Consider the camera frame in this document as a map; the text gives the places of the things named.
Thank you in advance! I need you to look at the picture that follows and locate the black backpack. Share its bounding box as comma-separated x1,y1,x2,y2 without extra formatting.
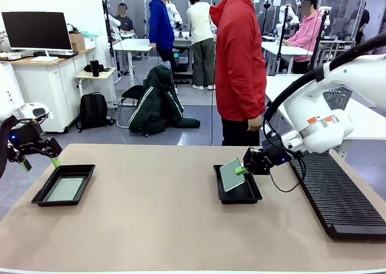
75,92,116,133

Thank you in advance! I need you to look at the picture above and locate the person's right forearm red sleeve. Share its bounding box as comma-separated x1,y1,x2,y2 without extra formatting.
243,83,267,121

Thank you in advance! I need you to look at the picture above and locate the black slotted board rack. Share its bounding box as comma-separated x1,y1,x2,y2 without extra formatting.
288,151,386,241

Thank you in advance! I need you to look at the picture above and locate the white cabinet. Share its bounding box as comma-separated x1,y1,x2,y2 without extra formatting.
11,48,97,133

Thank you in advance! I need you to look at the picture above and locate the low wooden shelf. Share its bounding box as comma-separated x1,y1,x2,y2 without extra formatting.
319,38,356,66

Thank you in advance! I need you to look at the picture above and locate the person in black clothes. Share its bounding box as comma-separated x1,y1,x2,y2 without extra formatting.
355,1,370,44

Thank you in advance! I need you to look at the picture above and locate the right arm black cable sleeve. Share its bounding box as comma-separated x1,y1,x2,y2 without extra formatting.
262,32,386,138

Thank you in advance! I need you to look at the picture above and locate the white side table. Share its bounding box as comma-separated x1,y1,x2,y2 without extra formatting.
264,74,386,159

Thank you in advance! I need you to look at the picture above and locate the green perforated circuit board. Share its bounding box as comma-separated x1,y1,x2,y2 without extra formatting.
46,177,85,203
219,158,247,193

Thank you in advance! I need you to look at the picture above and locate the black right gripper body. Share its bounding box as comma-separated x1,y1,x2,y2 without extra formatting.
242,134,293,176

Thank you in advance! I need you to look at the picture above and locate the person in red jacket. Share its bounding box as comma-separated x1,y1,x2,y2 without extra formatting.
209,0,268,147

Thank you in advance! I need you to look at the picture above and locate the white computer monitor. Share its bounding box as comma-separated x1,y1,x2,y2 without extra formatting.
1,11,73,63

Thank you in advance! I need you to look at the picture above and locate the person's right hand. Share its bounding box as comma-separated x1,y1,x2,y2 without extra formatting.
247,116,264,132

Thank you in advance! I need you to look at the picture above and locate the black ESD tray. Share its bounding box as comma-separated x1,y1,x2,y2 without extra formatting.
31,164,97,208
212,164,262,205

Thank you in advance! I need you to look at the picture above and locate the dark green striped jacket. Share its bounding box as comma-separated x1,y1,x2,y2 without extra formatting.
128,61,201,137

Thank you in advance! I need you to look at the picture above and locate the person in white sweater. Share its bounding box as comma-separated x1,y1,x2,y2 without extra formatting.
186,0,217,91

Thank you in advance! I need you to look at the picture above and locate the small cardboard box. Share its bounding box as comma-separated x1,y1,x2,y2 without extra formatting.
68,32,86,53

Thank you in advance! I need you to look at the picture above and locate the left arm black cable sleeve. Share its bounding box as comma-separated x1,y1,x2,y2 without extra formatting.
0,116,19,180

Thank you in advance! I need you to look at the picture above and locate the white background desk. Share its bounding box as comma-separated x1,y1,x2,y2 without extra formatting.
112,38,154,86
261,41,314,75

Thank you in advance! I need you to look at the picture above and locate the black tumbler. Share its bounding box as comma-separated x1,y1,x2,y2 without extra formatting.
89,59,101,77

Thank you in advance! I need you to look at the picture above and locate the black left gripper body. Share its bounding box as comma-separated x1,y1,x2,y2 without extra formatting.
5,121,46,164

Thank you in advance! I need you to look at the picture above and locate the person in blue hoodie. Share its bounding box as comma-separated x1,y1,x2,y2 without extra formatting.
148,0,176,72

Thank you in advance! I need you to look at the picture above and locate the seated person grey shirt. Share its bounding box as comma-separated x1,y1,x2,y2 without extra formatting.
116,2,136,40

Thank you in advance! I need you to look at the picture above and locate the grey mesh basket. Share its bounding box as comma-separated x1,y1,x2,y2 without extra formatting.
321,86,353,111

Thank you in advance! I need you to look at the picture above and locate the person in pink hoodie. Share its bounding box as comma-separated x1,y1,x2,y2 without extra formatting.
285,0,322,75

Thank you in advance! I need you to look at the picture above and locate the black chair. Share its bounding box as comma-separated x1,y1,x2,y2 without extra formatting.
116,85,145,129

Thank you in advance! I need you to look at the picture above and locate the small wooden side table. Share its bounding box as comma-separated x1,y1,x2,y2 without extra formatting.
74,68,118,109

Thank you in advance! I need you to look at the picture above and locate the black camera tripod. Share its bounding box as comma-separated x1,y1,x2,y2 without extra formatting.
310,11,328,69
276,5,291,75

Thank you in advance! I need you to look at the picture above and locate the arm black cable sleeve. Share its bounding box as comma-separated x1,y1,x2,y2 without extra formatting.
262,32,386,138
0,116,19,180

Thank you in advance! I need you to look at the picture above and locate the thin black cable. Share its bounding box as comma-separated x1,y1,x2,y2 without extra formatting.
269,151,307,193

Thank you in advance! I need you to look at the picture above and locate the black keyboard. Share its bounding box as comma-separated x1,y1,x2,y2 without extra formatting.
33,51,80,59

